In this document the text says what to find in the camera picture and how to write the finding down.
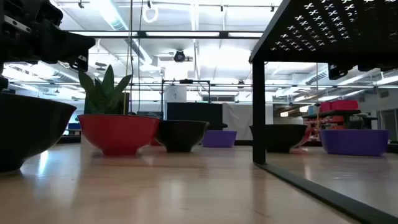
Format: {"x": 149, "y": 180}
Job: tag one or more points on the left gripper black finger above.
{"x": 80, "y": 63}
{"x": 71, "y": 46}

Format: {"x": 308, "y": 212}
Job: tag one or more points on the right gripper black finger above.
{"x": 338, "y": 71}

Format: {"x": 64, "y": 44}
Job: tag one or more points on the blue-purple plain bowl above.
{"x": 220, "y": 139}
{"x": 354, "y": 143}

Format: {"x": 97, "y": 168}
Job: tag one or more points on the red bowl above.
{"x": 154, "y": 143}
{"x": 118, "y": 133}
{"x": 306, "y": 139}

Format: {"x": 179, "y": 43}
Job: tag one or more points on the black bowl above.
{"x": 284, "y": 138}
{"x": 28, "y": 130}
{"x": 182, "y": 135}

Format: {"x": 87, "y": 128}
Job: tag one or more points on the large red storage bin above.
{"x": 345, "y": 105}

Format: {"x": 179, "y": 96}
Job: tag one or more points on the small red storage bin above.
{"x": 325, "y": 107}

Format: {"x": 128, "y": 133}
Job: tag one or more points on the snake plant in white pot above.
{"x": 104, "y": 96}

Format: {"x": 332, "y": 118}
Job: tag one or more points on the dark rounded background object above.
{"x": 3, "y": 84}

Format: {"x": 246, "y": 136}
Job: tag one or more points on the shelf unit with orange bins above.
{"x": 337, "y": 119}

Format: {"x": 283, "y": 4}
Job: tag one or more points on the blue crate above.
{"x": 74, "y": 126}

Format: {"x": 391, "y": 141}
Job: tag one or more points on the black computer monitor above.
{"x": 149, "y": 113}

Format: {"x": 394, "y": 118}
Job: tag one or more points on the black perforated metal rack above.
{"x": 259, "y": 109}

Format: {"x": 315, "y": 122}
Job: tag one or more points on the white hanging sheet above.
{"x": 237, "y": 118}

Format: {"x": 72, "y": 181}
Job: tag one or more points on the black partition panel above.
{"x": 196, "y": 112}

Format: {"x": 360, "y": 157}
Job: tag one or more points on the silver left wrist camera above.
{"x": 17, "y": 23}

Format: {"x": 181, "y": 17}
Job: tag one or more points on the black round hanging camera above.
{"x": 179, "y": 56}

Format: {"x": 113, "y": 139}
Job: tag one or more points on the black metal gantry frame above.
{"x": 186, "y": 81}

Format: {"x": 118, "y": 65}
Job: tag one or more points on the black aluminium table frame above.
{"x": 242, "y": 143}

